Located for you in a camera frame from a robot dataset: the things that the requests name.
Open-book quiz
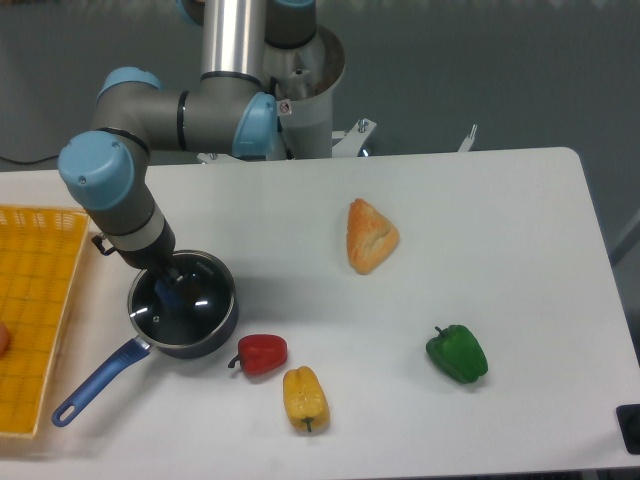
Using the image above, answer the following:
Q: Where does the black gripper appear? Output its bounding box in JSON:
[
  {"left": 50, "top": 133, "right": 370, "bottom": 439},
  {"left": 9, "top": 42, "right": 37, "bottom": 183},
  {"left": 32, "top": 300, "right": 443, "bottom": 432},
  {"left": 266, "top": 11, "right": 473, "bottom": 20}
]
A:
[{"left": 91, "top": 221, "right": 200, "bottom": 306}]

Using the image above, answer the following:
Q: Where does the glass lid blue knob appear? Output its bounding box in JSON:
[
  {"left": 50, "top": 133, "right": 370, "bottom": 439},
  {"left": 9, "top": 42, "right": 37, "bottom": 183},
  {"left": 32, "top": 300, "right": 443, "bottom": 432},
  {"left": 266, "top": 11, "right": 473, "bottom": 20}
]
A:
[{"left": 128, "top": 250, "right": 239, "bottom": 358}]

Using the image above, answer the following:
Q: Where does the dark saucepan blue handle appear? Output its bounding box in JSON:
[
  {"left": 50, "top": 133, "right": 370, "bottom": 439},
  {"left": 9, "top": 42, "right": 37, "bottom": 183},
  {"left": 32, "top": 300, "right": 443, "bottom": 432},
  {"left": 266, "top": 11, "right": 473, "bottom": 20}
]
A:
[{"left": 51, "top": 250, "right": 239, "bottom": 428}]

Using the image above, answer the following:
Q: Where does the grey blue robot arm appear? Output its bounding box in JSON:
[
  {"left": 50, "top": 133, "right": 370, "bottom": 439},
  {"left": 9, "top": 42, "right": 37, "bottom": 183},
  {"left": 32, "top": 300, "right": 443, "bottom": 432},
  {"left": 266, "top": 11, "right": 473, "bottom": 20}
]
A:
[{"left": 58, "top": 1, "right": 317, "bottom": 296}]

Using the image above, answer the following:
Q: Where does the red bell pepper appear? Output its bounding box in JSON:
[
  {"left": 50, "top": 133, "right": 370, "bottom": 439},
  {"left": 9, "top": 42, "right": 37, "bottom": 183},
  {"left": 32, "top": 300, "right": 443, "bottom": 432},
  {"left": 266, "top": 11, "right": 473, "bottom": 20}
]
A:
[{"left": 227, "top": 334, "right": 288, "bottom": 376}]

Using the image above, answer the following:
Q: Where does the yellow woven basket tray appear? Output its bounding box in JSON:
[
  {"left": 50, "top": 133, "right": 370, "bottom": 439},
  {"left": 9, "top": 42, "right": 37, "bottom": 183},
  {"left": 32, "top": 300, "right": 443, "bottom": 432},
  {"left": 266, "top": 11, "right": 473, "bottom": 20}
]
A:
[{"left": 1, "top": 205, "right": 90, "bottom": 438}]

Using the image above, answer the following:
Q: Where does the yellow bell pepper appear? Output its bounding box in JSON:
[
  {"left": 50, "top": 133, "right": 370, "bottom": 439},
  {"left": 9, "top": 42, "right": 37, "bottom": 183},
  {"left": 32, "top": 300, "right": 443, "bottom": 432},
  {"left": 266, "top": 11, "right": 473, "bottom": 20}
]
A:
[{"left": 283, "top": 366, "right": 330, "bottom": 434}]

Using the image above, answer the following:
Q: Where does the orange triangular bread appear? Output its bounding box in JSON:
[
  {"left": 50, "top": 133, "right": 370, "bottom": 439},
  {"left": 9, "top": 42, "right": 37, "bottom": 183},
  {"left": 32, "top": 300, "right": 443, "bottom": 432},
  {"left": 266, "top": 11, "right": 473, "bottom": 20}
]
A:
[{"left": 346, "top": 198, "right": 400, "bottom": 275}]

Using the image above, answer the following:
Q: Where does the green bell pepper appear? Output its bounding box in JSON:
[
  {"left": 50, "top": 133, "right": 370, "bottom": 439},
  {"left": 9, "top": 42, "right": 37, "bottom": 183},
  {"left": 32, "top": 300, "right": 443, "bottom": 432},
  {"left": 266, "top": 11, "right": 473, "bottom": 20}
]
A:
[{"left": 425, "top": 324, "right": 489, "bottom": 384}]

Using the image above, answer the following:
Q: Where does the black device at table edge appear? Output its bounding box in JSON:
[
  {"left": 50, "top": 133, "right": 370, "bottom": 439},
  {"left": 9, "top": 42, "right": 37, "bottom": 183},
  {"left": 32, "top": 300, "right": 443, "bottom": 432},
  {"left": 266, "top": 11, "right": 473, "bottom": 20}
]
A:
[{"left": 616, "top": 404, "right": 640, "bottom": 455}]

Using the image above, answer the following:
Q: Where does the black floor cable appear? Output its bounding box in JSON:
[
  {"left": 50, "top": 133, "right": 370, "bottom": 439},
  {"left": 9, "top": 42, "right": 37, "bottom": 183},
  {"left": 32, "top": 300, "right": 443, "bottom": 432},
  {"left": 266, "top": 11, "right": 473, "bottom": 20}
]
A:
[{"left": 0, "top": 153, "right": 61, "bottom": 166}]

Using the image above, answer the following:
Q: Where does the white metal bracket right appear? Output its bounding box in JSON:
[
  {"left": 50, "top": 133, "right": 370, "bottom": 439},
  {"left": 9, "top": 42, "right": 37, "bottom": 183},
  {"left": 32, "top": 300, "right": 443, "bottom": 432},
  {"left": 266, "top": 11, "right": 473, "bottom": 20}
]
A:
[{"left": 458, "top": 124, "right": 478, "bottom": 153}]

